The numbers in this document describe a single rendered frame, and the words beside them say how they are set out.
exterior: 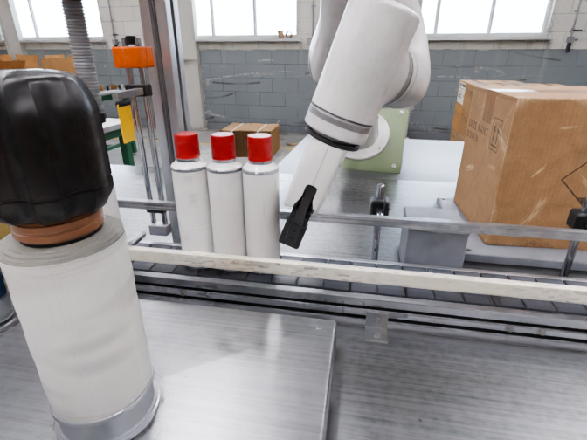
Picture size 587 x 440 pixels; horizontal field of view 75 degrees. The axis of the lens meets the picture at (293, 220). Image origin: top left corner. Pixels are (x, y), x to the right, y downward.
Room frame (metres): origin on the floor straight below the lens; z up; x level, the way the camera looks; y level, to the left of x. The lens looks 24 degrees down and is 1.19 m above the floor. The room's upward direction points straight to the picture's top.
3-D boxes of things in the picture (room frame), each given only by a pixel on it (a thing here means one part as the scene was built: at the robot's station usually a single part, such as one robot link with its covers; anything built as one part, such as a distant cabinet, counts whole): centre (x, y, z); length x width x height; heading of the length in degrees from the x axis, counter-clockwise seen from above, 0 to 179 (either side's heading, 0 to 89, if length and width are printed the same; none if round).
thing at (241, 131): (4.82, 0.53, 0.16); 0.65 x 0.54 x 0.32; 81
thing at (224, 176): (0.53, 0.10, 0.98); 0.05 x 0.05 x 0.20
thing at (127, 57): (0.61, 0.25, 1.05); 0.10 x 0.04 x 0.33; 170
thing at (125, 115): (0.57, 0.24, 1.09); 0.03 x 0.01 x 0.06; 170
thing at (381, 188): (0.56, -0.14, 0.91); 0.07 x 0.03 x 0.16; 170
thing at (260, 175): (0.52, 0.05, 0.98); 0.05 x 0.05 x 0.20
